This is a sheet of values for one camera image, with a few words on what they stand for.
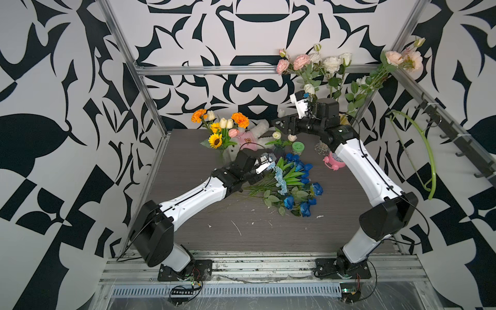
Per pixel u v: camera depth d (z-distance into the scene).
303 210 0.85
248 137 1.06
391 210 0.43
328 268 0.74
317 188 0.88
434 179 0.66
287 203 0.86
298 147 1.07
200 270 0.75
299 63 0.82
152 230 0.42
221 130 0.85
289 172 0.95
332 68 0.85
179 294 0.73
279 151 1.01
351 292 0.71
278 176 0.92
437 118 0.65
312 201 0.90
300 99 0.65
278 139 0.81
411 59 0.74
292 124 0.65
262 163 0.69
